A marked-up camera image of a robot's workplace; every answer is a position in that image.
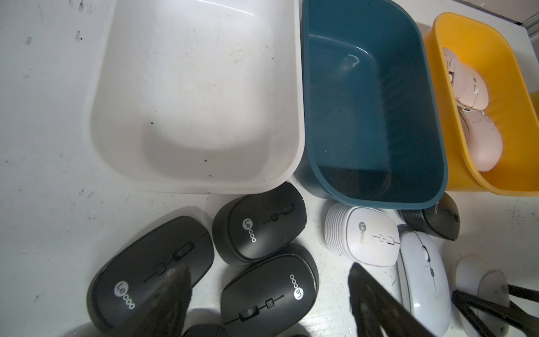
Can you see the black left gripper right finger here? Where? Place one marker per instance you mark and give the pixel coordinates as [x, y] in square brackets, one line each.
[376, 312]

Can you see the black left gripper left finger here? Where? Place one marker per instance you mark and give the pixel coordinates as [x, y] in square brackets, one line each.
[164, 312]

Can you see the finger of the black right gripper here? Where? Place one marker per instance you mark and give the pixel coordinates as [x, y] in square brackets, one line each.
[523, 293]
[512, 315]

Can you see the white mouse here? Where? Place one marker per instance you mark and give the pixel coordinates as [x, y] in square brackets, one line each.
[362, 234]
[424, 285]
[475, 276]

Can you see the pink mouse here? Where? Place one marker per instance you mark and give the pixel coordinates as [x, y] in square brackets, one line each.
[484, 141]
[469, 87]

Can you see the teal storage box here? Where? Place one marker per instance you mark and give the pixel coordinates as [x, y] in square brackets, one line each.
[372, 131]

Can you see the yellow storage box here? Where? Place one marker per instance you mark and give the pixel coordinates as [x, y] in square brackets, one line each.
[510, 108]

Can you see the white storage box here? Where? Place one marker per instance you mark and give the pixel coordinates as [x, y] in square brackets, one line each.
[200, 97]

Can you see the black mouse middle left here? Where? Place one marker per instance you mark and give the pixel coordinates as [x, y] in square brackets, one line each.
[205, 330]

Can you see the white mouse top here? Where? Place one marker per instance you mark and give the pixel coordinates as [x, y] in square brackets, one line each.
[362, 234]

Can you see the black mouse centre upper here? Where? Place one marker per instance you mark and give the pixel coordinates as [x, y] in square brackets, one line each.
[271, 295]

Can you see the black mouse near boxes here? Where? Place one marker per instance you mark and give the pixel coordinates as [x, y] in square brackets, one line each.
[441, 220]

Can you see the black mouse top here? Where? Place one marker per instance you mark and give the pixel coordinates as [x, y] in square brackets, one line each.
[253, 227]

